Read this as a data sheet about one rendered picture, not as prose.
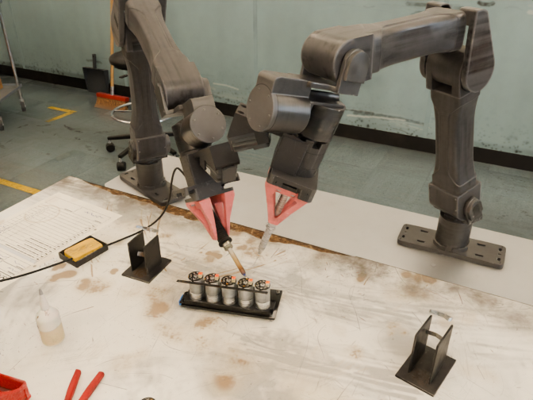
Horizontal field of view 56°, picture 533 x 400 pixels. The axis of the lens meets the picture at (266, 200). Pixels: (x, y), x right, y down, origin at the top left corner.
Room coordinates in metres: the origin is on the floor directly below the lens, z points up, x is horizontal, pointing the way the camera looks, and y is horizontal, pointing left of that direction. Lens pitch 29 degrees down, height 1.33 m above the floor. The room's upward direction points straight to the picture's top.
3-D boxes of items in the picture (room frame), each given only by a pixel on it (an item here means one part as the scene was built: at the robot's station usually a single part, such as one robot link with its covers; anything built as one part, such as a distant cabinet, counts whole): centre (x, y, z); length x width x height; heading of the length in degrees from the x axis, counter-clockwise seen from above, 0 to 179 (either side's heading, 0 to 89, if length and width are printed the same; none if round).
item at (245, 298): (0.64, 0.03, 0.79); 0.02 x 0.02 x 0.05
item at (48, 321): (0.58, 0.33, 0.80); 0.03 x 0.03 x 0.10
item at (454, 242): (0.83, -0.37, 0.79); 0.20 x 0.07 x 0.08; 64
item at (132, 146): (1.08, 0.27, 0.85); 0.09 x 0.06 x 0.06; 117
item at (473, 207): (0.82, -0.36, 0.85); 0.09 x 0.06 x 0.06; 33
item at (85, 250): (0.81, 0.36, 0.76); 0.07 x 0.05 x 0.02; 144
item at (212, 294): (0.65, 0.09, 0.79); 0.02 x 0.02 x 0.05
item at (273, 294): (0.67, 0.06, 0.76); 0.16 x 0.07 x 0.01; 78
